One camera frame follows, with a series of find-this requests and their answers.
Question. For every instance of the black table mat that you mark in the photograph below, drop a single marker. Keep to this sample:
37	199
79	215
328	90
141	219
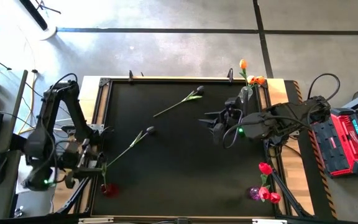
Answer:
182	174

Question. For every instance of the black diagonal frame brace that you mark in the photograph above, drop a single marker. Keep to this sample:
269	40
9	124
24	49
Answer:
76	196
286	193

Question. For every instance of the black aluminium table frame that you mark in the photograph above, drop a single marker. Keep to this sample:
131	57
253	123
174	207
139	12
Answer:
89	203

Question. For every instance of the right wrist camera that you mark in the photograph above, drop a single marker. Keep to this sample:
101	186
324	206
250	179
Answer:
233	102

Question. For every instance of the black clamp hook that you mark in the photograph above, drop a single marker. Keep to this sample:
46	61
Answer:
130	76
230	76

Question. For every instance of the slim stand pole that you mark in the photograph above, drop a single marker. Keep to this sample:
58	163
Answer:
34	14

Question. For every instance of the clear glass vase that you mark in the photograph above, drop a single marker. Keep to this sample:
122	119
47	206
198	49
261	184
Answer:
250	93

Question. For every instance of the small silver metal object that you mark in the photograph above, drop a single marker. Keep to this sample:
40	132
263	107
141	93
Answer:
18	212

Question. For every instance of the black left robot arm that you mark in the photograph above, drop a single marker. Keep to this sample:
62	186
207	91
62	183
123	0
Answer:
75	109

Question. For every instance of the red artificial tulip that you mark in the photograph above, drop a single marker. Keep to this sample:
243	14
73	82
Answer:
265	168
274	197
263	193

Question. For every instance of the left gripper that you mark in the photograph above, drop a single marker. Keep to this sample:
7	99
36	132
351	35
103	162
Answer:
71	155

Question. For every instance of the purple glass vase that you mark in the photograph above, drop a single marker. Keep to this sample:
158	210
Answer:
253	193

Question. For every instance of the black corner bracket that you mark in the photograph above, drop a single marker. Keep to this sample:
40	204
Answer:
103	81

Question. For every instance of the black thin stand legs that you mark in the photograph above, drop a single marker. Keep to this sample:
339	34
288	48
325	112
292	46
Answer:
41	6

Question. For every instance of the white round stand base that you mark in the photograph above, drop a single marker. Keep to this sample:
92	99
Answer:
50	33

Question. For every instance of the black desk support beam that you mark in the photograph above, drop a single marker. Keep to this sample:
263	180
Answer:
17	141

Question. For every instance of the silver metal bracket plate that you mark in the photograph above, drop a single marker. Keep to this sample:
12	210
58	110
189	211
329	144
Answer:
95	220
269	221

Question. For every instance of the red black tool case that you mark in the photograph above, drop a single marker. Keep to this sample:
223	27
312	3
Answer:
343	146

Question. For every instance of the grey side desk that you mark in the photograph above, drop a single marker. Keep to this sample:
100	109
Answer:
2	199

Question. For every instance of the orange artificial tulip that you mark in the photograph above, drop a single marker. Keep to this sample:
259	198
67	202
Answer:
243	64
260	80

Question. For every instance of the red glass vase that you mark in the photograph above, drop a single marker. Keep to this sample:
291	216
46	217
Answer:
112	190

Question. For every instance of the long black floor tape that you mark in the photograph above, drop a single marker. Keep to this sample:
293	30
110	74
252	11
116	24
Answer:
166	30

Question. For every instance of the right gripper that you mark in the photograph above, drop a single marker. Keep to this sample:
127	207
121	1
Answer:
232	123

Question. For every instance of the crossing black floor tape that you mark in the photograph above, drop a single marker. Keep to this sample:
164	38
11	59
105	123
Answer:
262	37

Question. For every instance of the black board with hazard stripe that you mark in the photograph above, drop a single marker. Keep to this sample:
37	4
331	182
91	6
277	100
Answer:
315	208

